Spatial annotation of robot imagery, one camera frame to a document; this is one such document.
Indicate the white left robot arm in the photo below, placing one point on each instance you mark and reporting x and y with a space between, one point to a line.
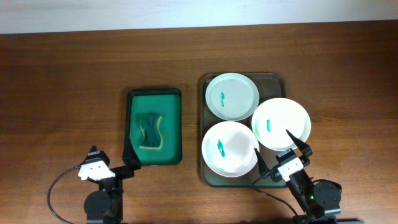
106 204

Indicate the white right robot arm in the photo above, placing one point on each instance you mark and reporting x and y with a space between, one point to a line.
319 199

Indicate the green plastic tray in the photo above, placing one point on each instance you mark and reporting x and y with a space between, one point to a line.
166 102

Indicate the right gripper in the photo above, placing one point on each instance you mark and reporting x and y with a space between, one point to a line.
304 149

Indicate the white plate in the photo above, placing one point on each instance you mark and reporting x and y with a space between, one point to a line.
275 118
228 149

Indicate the green yellow sponge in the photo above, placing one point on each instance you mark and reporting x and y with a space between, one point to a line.
149 125

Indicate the grey plate with stain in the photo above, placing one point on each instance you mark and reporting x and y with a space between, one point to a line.
232 96

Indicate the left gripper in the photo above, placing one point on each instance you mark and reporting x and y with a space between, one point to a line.
130 157

